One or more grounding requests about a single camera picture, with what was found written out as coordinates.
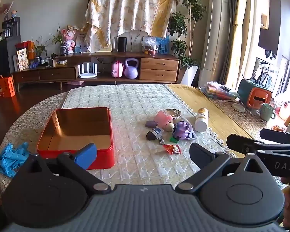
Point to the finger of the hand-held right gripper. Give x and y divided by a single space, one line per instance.
280 136
239 142

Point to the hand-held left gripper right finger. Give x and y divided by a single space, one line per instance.
200 154

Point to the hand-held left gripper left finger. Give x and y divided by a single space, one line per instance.
87 156

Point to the red tin box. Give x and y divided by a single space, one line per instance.
105 159

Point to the white plastic clip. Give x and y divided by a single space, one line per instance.
192 131

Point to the red snack packet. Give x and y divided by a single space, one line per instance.
172 149

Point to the small green plastic piece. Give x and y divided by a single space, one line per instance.
174 139

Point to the white bottle with yellow label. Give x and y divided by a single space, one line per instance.
201 122

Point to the beige egg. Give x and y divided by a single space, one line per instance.
169 127

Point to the round silver mirror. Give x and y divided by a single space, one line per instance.
175 114

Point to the dark grey oval gadget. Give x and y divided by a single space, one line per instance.
154 133

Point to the pink plastic box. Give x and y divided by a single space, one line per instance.
163 118

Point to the purple block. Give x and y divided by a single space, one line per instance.
151 124

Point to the green mug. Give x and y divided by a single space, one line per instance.
267 112

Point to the white round lid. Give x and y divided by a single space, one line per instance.
238 107

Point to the teal orange storage caddy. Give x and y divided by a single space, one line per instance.
256 96

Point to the stack of colourful booklets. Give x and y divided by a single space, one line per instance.
217 91

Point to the lace circle-pattern tablecloth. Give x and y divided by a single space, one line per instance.
38 111

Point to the flat pink box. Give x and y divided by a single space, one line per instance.
75 83

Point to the blue nitrile gloves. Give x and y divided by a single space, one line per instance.
11 158

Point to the quilted cream table mat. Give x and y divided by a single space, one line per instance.
135 96

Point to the white square planter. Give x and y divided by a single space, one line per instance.
189 76

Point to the white router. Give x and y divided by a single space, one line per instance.
87 75

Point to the pink toy case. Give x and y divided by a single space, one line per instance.
117 70

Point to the wooden tv cabinet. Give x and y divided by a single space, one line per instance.
157 71

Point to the purple kettlebell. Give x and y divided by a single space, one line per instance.
131 71

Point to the yellow white small box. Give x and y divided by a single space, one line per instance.
60 63

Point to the blue toy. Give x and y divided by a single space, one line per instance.
34 65

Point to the small plant in dark pot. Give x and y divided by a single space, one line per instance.
62 50

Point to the orange gift box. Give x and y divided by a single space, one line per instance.
3 87

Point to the beige curtain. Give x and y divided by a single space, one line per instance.
236 33

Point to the white standing air conditioner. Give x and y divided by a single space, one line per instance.
216 33

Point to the blue picture card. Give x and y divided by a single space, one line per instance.
163 46

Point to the thin-leaf potted plant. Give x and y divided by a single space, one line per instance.
40 50

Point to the brown white snack bag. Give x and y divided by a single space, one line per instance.
22 60

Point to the black cylinder speaker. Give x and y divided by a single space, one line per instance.
122 44

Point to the pink doll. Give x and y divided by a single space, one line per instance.
69 38

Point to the clear bag of fruit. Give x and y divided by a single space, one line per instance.
149 46

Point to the red orange gift bag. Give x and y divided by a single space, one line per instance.
30 49

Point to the black mini fridge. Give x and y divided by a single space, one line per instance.
4 58

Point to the tall leafy green plant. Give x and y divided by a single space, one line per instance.
191 9

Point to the black coffee machine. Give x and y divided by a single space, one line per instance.
11 27

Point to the yellow floral draped sheet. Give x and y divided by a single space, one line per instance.
125 7

